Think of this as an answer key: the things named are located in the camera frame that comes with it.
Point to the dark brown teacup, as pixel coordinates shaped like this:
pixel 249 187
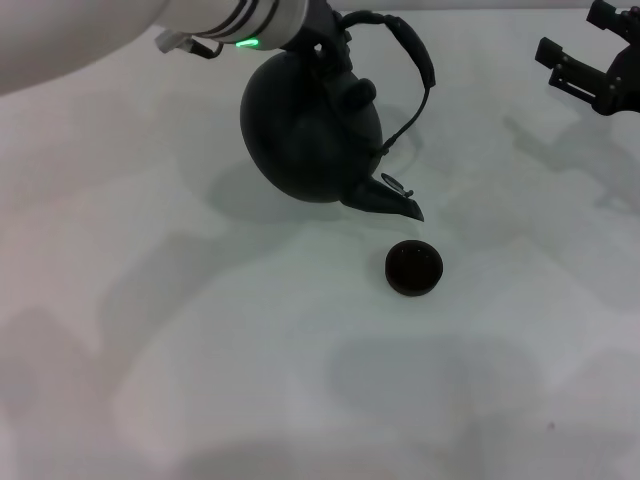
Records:
pixel 414 272

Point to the black round teapot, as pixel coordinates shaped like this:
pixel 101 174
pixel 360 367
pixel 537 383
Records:
pixel 300 150

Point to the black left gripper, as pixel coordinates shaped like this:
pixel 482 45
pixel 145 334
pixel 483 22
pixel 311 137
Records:
pixel 325 25

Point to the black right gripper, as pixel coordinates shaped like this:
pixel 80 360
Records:
pixel 622 85

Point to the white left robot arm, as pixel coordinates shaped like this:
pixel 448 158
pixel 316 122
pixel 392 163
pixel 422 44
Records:
pixel 100 30

